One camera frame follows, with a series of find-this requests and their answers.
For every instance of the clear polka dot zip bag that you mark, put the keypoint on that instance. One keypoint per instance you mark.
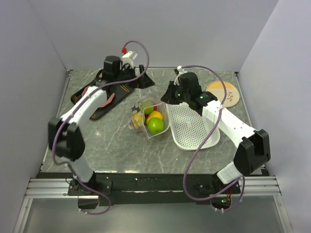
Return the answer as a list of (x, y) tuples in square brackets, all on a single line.
[(144, 128)]

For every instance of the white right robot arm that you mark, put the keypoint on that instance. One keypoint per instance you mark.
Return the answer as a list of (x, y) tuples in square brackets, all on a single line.
[(253, 147)]

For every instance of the yellow pear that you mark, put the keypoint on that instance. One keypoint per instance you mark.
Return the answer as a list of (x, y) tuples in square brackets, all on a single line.
[(155, 114)]

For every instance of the yellow green mango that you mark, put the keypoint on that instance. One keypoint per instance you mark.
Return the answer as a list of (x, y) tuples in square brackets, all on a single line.
[(137, 120)]

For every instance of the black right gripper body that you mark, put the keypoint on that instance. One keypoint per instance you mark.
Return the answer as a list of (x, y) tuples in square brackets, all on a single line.
[(185, 95)]

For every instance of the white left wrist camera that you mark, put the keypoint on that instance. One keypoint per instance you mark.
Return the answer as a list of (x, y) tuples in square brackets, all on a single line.
[(128, 57)]

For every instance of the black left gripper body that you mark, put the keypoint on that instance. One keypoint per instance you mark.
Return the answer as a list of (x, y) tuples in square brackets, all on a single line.
[(129, 73)]

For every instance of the green apple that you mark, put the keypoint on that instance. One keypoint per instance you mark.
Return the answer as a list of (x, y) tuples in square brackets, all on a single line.
[(155, 125), (147, 107)]

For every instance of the black rectangular tray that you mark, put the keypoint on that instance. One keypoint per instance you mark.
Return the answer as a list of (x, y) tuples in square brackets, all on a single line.
[(120, 95)]

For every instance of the pink polka dot plate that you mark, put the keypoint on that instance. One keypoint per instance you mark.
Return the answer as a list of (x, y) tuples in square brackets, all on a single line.
[(110, 97)]

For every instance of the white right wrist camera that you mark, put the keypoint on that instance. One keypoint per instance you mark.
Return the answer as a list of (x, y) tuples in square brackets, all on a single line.
[(179, 71)]

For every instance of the yellow cream round plate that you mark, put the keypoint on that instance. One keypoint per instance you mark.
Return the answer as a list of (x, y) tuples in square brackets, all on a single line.
[(232, 94)]

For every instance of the white perforated plastic basket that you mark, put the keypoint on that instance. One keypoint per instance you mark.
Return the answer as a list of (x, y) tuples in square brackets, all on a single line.
[(188, 128)]

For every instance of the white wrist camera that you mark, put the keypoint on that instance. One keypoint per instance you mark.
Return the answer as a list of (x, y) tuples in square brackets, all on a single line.
[(179, 71), (128, 57)]

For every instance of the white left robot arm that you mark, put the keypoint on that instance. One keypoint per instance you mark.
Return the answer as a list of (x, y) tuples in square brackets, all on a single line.
[(64, 133)]

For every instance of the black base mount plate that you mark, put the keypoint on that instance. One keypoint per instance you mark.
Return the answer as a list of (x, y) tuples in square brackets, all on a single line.
[(139, 188)]

